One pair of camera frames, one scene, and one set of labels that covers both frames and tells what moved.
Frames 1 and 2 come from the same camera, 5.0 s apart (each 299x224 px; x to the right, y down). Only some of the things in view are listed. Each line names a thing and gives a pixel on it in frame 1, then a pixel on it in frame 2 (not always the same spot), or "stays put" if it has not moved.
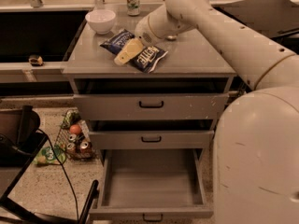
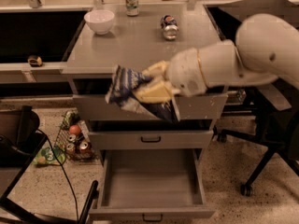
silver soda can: [72, 138] stays put
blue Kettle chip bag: [147, 60] to [122, 83]
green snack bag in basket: [71, 118] stays put
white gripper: [144, 31] to [184, 71]
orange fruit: [75, 129] stays put
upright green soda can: [133, 0] stays put
